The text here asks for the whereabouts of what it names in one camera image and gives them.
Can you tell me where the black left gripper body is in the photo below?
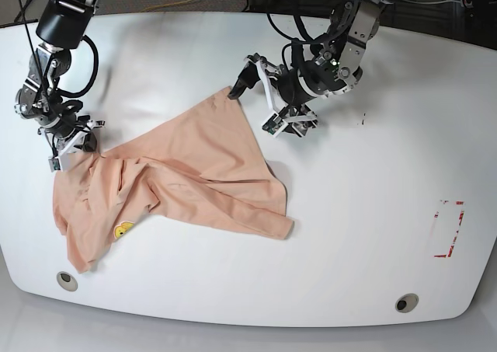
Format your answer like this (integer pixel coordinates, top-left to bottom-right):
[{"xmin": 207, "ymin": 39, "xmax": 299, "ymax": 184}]
[{"xmin": 275, "ymin": 66, "xmax": 322, "ymax": 107}]

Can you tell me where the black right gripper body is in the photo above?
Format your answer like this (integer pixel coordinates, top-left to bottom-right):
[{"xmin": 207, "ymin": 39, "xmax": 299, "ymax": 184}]
[{"xmin": 38, "ymin": 113, "xmax": 88, "ymax": 145}]

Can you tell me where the peach t-shirt with emoji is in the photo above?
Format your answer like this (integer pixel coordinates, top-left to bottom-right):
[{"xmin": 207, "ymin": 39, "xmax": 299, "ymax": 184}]
[{"xmin": 53, "ymin": 89, "xmax": 293, "ymax": 273}]

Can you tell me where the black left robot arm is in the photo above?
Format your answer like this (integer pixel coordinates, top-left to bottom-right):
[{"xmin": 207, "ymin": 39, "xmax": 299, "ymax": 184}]
[{"xmin": 228, "ymin": 0, "xmax": 394, "ymax": 138}]

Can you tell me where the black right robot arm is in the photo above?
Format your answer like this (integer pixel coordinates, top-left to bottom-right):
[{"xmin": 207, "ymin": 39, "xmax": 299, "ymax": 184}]
[{"xmin": 15, "ymin": 0, "xmax": 100, "ymax": 155}]

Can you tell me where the left table grommet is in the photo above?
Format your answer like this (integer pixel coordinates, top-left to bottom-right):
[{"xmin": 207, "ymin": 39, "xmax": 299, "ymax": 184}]
[{"xmin": 56, "ymin": 271, "xmax": 78, "ymax": 292}]

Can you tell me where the table grommet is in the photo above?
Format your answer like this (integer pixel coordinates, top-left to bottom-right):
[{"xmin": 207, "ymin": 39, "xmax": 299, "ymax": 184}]
[
  {"xmin": 395, "ymin": 293, "xmax": 419, "ymax": 314},
  {"xmin": 56, "ymin": 271, "xmax": 78, "ymax": 292}
]

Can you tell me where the red tape rectangle marking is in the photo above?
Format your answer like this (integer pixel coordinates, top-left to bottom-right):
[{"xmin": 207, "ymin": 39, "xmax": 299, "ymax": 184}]
[{"xmin": 429, "ymin": 200, "xmax": 465, "ymax": 259}]

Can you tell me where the right table grommet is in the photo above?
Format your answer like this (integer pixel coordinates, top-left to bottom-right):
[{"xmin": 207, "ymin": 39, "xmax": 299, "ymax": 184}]
[{"xmin": 395, "ymin": 293, "xmax": 419, "ymax": 314}]

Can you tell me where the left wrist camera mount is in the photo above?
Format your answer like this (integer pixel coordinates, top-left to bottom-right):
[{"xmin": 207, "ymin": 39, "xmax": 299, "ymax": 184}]
[{"xmin": 245, "ymin": 53, "xmax": 316, "ymax": 138}]

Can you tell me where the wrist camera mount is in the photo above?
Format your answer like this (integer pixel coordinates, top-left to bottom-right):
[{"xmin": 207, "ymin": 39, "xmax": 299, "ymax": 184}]
[
  {"xmin": 245, "ymin": 53, "xmax": 316, "ymax": 138},
  {"xmin": 48, "ymin": 120, "xmax": 106, "ymax": 172}
]

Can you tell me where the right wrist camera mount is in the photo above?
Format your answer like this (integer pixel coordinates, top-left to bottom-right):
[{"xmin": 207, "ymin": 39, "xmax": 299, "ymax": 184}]
[{"xmin": 48, "ymin": 120, "xmax": 106, "ymax": 172}]

